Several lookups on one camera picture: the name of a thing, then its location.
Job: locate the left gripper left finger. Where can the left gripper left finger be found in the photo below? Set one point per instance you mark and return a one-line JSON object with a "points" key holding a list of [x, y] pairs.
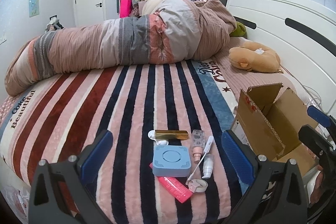
{"points": [[60, 191]]}

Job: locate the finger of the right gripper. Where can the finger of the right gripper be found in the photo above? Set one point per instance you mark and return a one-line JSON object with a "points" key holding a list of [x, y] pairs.
{"points": [[316, 142], [319, 116]]}

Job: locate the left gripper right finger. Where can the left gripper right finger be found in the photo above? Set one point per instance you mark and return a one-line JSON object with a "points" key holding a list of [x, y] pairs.
{"points": [[275, 192]]}

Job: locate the small white spray bottle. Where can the small white spray bottle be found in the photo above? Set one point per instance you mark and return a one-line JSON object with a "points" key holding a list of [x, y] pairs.
{"points": [[208, 166]]}

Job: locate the white card reader adapter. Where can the white card reader adapter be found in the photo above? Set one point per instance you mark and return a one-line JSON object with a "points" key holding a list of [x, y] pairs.
{"points": [[205, 152]]}

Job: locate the clear bottle pink cap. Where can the clear bottle pink cap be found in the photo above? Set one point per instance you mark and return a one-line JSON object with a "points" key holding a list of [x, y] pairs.
{"points": [[199, 143]]}

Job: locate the pink spray bottle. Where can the pink spray bottle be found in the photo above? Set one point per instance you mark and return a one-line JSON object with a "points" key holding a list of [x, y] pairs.
{"points": [[175, 188]]}

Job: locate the blue square box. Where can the blue square box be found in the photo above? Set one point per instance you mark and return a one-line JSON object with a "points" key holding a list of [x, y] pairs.
{"points": [[171, 161]]}

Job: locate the gold rectangular box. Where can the gold rectangular box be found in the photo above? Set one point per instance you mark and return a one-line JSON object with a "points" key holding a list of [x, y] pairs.
{"points": [[171, 134]]}

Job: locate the person's right hand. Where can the person's right hand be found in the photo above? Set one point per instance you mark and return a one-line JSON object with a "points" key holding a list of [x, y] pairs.
{"points": [[318, 189]]}

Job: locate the brown cardboard box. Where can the brown cardboard box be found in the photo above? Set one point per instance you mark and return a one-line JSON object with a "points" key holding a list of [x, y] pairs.
{"points": [[268, 121]]}

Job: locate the striped plush blanket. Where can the striped plush blanket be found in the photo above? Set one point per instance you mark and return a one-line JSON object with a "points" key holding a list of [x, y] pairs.
{"points": [[60, 116]]}

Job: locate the white bed headboard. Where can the white bed headboard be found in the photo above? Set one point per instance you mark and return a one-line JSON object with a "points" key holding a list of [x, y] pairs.
{"points": [[302, 32]]}

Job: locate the tan plush neck pillow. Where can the tan plush neck pillow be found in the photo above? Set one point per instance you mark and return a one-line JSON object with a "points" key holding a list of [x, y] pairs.
{"points": [[253, 56]]}

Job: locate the pink ribbed pillow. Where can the pink ribbed pillow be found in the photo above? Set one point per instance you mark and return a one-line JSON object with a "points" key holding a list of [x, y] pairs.
{"points": [[238, 79]]}

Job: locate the green plush toy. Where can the green plush toy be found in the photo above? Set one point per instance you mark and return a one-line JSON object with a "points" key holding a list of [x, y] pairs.
{"points": [[240, 30]]}

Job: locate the rolled patchwork duvet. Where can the rolled patchwork duvet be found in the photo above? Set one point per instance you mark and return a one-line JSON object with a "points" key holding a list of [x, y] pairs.
{"points": [[169, 31]]}

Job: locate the magenta gift bag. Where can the magenta gift bag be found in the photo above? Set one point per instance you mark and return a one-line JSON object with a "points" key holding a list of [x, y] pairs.
{"points": [[126, 7]]}

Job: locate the blue wall poster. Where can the blue wall poster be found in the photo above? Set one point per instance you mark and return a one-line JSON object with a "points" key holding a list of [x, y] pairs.
{"points": [[33, 8]]}

